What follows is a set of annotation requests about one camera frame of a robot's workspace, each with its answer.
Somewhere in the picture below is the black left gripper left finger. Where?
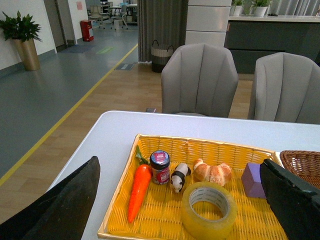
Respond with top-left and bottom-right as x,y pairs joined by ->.
0,156 -> 101,240

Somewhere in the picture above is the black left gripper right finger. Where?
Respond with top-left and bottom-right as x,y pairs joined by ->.
259,159 -> 320,240

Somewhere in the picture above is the yellow tape roll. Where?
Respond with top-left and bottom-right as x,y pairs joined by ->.
181,181 -> 238,240

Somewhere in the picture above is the brown wicker basket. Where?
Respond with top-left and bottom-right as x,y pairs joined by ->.
279,150 -> 320,189

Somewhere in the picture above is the yellow woven basket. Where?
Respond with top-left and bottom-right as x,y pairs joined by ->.
97,134 -> 287,240

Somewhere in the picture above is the striped laundry basket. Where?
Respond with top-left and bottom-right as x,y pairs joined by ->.
151,39 -> 174,73

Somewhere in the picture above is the purple block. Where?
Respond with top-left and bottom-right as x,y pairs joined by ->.
241,162 -> 266,199

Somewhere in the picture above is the toy croissant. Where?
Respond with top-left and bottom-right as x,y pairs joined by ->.
193,158 -> 232,187

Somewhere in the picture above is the toy carrot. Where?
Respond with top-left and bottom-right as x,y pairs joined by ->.
127,146 -> 152,223

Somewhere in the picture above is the small red jar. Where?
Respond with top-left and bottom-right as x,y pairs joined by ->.
149,150 -> 170,185

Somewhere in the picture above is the right grey chair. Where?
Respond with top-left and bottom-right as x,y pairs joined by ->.
247,52 -> 320,124

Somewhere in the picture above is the grey chair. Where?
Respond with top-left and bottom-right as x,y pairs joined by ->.
161,43 -> 239,118
247,52 -> 320,124

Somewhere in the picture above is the toy panda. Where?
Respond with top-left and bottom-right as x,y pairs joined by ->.
170,163 -> 191,193

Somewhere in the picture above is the left grey chair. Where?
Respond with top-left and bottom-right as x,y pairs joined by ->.
161,43 -> 239,118

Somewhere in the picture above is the dark counter cabinet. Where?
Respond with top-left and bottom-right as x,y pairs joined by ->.
224,16 -> 320,74

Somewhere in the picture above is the potted plant gold vase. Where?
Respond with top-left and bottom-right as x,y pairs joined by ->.
0,11 -> 41,71

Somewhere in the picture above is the red bin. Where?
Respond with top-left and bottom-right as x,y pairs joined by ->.
80,20 -> 94,42

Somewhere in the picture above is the white potted plant right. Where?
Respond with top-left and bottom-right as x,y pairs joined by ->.
251,0 -> 272,17

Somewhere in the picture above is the white potted plant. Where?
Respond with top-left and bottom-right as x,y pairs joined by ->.
251,0 -> 272,17
229,0 -> 245,17

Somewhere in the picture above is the white potted plant left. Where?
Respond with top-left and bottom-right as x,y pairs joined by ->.
229,0 -> 245,17

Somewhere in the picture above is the white pillar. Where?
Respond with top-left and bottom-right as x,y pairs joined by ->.
185,0 -> 232,47

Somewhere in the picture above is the grey curtain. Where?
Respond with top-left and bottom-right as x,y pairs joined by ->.
137,0 -> 189,62

